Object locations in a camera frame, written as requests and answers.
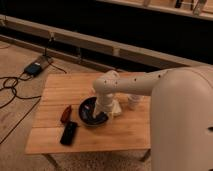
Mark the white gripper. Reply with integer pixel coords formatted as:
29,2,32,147
93,94,114,118

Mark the dark ceramic bowl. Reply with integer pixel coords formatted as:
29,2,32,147
78,97,109,126

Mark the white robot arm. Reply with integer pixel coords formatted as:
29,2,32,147
93,65,213,171

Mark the white rectangular block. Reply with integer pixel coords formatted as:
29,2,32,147
112,100,122,117

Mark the white plastic cup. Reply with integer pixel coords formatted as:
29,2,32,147
128,94,142,110

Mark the red small object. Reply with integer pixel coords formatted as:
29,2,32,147
60,106,72,123

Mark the wooden table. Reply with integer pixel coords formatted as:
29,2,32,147
25,71,153,171

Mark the black remote control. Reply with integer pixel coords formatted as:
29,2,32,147
60,121,78,145

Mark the black power adapter box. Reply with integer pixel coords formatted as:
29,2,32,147
24,63,42,77

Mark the long wooden rail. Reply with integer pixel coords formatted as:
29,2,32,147
0,14,201,69

